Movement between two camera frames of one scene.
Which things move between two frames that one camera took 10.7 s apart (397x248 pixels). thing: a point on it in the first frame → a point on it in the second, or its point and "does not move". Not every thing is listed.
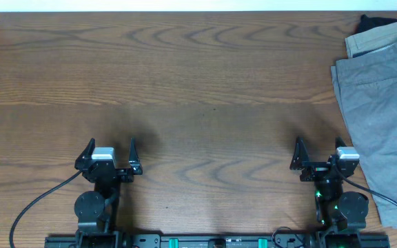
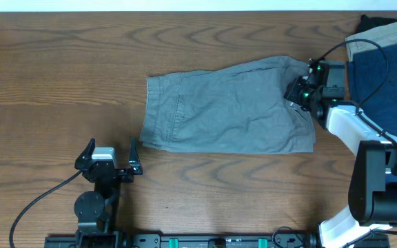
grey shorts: (378, 83) → (240, 110)
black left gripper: (134, 167) does not move
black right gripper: (314, 169) → (293, 87)
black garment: (367, 23) does not move
